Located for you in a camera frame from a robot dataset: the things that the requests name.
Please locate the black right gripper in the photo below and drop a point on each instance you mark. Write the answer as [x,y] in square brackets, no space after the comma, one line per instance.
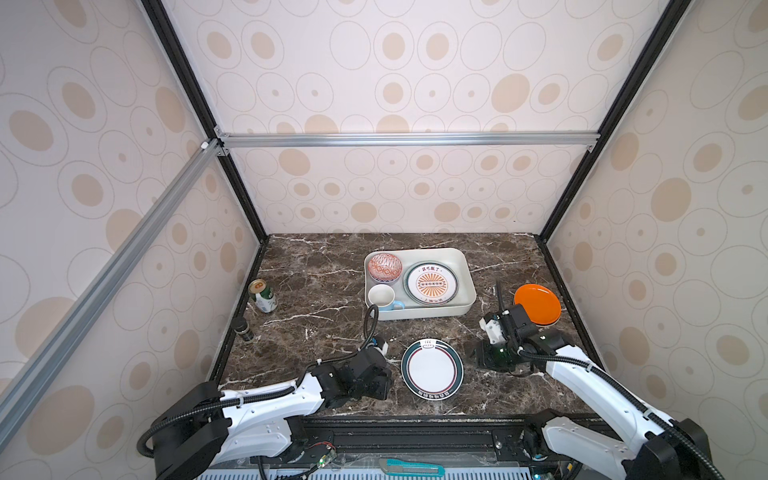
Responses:
[482,355]

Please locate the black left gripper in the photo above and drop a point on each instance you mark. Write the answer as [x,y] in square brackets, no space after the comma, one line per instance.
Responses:
[383,388]

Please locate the white green rimmed plate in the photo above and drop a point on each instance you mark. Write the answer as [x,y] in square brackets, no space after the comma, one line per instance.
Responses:
[432,369]

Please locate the light blue ceramic mug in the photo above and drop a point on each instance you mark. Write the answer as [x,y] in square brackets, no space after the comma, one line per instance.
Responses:
[384,298]

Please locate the white plastic bin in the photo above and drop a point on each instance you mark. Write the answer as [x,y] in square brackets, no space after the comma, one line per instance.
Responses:
[434,283]

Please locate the white orange sunburst plate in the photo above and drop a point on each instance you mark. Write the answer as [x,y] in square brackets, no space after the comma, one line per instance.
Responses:
[430,282]

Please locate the red patterned bowl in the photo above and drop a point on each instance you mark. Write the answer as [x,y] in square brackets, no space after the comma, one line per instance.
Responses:
[384,268]

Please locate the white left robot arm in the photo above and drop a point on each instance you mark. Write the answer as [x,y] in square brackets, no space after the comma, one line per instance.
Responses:
[252,408]

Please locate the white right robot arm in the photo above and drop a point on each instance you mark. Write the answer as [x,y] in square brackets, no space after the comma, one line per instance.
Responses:
[647,443]

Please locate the teal utility knife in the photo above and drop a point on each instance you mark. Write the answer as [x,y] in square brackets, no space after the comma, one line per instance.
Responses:
[400,468]

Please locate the green label drink bottle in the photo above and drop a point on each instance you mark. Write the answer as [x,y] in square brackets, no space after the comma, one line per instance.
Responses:
[262,296]

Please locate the small dark cap bottle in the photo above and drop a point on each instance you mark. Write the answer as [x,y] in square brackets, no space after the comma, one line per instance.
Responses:
[242,328]

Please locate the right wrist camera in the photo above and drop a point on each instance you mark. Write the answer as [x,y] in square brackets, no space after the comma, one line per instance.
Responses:
[509,328]

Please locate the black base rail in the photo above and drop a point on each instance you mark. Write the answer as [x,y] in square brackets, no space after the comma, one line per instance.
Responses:
[313,444]

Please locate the silver aluminium rail back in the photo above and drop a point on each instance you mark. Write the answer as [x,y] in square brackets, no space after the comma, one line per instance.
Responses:
[228,141]

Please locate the silver aluminium rail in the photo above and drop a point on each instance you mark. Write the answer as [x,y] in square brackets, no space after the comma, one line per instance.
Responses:
[40,371]
[228,141]

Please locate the silver aluminium rail left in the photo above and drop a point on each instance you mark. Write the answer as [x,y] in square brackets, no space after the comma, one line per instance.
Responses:
[40,371]

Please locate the black frame post right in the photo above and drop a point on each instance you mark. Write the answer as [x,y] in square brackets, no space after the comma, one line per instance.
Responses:
[671,16]

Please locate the black frame post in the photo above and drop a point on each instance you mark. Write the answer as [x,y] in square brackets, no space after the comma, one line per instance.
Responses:
[161,23]
[671,16]

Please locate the black frame post left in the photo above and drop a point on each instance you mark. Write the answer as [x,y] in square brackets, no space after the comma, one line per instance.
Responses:
[161,23]

